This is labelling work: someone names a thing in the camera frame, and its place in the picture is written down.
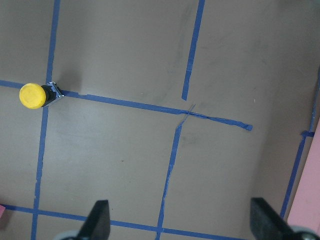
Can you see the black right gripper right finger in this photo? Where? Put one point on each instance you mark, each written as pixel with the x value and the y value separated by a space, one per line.
pixel 266 224

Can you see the yellow push button switch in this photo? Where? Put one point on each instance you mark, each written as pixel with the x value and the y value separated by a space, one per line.
pixel 34 96

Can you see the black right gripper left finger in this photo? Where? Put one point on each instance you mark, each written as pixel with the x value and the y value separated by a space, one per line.
pixel 97 225

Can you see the pink cube near bases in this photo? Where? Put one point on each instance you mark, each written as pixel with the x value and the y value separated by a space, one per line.
pixel 2 210

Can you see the pink plastic bin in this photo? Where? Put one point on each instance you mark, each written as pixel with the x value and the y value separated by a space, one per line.
pixel 305 209

